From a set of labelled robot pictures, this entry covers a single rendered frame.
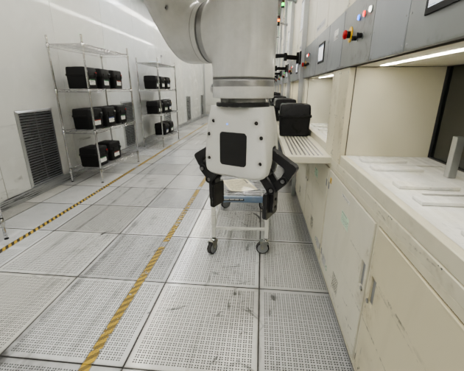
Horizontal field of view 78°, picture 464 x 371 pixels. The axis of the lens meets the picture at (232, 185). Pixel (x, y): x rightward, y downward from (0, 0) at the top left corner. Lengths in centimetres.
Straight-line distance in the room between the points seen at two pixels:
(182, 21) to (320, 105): 272
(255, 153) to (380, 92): 129
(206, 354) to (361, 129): 133
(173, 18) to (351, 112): 128
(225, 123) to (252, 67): 8
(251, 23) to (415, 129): 142
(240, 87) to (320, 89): 272
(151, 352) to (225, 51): 144
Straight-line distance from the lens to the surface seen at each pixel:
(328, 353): 163
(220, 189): 47
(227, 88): 38
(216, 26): 40
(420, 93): 171
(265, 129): 38
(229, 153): 41
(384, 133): 167
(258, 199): 204
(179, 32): 43
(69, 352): 175
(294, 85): 456
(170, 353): 159
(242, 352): 157
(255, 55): 38
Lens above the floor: 118
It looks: 19 degrees down
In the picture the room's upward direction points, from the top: straight up
